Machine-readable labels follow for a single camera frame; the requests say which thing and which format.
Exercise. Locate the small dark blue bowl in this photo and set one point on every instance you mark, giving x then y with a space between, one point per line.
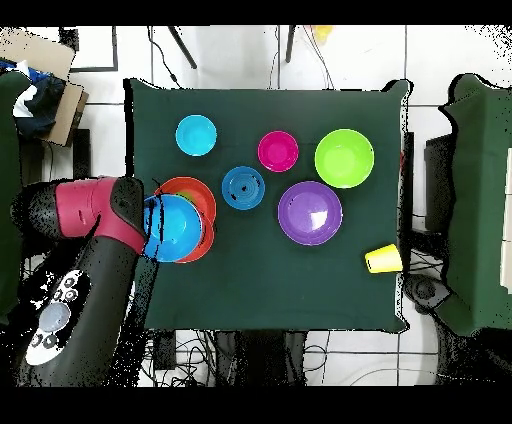
242 188

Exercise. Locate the large blue plastic bowl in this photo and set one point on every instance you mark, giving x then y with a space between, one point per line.
174 228

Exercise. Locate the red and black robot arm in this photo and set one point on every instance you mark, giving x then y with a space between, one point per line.
80 256

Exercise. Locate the purple plastic bowl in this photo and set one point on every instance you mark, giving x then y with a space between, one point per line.
310 213

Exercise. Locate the pink plastic bowl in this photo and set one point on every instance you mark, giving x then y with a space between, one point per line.
278 151

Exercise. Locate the small cyan plastic bowl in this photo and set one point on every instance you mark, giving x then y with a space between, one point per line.
196 134

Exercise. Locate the large green plastic bowl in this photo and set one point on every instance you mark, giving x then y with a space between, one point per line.
344 158

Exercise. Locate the dark green tablecloth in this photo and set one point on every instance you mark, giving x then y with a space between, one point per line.
240 108

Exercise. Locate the yellow plastic cup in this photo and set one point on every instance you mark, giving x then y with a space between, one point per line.
384 258

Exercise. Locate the black tripod leg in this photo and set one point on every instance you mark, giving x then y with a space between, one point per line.
182 48
290 44

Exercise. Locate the black equipment base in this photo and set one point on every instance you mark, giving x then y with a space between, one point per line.
424 290

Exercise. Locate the small yellow object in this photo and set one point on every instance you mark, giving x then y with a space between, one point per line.
322 33

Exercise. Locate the green covered side table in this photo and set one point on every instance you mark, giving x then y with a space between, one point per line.
8 144
480 200

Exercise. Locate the blue and white cloth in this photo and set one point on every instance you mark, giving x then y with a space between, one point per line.
44 100

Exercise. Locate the cardboard box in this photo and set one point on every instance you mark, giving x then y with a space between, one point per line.
36 52

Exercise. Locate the black bench frame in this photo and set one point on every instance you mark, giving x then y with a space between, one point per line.
438 184
82 152

